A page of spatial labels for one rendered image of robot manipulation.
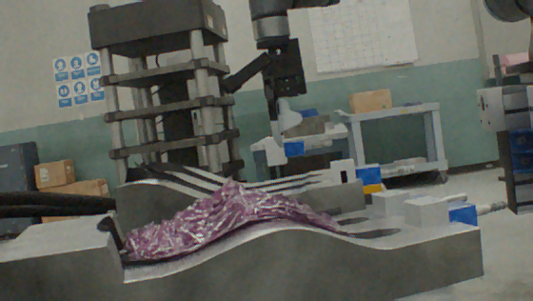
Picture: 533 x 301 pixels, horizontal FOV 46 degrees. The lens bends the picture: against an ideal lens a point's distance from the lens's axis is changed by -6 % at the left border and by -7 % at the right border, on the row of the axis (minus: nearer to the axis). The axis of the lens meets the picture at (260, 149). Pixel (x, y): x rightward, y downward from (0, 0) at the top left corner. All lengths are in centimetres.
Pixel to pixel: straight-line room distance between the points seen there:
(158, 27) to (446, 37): 374
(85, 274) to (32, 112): 775
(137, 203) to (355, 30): 665
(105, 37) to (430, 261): 464
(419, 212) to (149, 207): 44
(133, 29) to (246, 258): 455
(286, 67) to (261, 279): 74
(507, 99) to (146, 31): 399
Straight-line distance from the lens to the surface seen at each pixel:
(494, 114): 139
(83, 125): 809
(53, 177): 785
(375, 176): 103
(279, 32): 131
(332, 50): 755
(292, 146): 132
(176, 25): 506
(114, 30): 519
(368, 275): 68
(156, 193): 101
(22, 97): 843
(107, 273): 63
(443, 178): 709
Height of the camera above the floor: 101
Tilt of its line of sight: 3 degrees down
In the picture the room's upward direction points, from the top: 9 degrees counter-clockwise
